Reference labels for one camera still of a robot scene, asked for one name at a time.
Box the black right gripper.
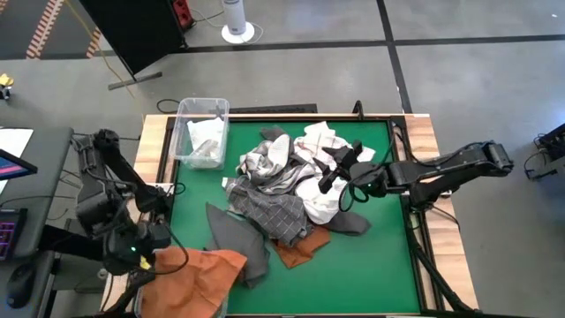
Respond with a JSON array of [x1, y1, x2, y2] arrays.
[[317, 139, 365, 195]]

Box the white red-striped towel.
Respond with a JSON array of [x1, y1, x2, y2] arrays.
[[293, 121, 376, 164]]

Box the plain white towel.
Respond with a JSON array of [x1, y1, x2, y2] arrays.
[[185, 117, 226, 164], [294, 174, 350, 225]]

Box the dark grey plain towel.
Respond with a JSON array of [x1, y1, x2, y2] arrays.
[[324, 210, 372, 236]]

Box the large orange towel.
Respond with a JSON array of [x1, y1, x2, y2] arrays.
[[139, 246, 248, 318]]

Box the light grey waffle towel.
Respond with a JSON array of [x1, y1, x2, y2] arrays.
[[237, 133, 317, 195]]

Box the small dark grey towel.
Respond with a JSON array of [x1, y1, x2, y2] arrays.
[[260, 125, 288, 142]]

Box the grey plaid towel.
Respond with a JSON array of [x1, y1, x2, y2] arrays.
[[225, 176, 313, 247]]

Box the dark grey waffle towel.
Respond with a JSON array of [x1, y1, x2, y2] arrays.
[[205, 201, 271, 291]]

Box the small orange towel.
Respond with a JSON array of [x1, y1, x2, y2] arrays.
[[271, 225, 332, 269]]

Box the clear plastic bin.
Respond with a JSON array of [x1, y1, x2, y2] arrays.
[[133, 248, 233, 318], [169, 97, 230, 171]]

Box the green table mat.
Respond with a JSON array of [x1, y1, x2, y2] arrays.
[[166, 119, 421, 315]]

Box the grey computer desk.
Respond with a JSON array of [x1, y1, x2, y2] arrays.
[[0, 126, 75, 318]]

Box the black computer mouse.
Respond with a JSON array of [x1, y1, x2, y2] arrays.
[[4, 263, 37, 309]]

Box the black computer keyboard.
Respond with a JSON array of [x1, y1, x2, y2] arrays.
[[0, 208, 28, 261]]

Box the tilted computer monitor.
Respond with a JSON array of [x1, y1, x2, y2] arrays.
[[0, 148, 39, 182]]

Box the white tower fan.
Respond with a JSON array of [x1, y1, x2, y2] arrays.
[[220, 0, 256, 45]]

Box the black partition panel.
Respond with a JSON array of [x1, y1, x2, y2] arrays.
[[79, 0, 189, 92]]

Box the yellow and black object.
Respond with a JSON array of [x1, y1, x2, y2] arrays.
[[0, 73, 15, 101]]

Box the black table frame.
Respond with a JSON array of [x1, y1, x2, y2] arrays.
[[149, 113, 447, 318]]

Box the black floor cable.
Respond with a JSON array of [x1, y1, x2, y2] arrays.
[[156, 99, 182, 115]]

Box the black cable bundle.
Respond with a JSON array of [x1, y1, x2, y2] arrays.
[[403, 207, 480, 315]]

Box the black equipment with cables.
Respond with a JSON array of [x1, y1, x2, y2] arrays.
[[524, 123, 565, 182]]

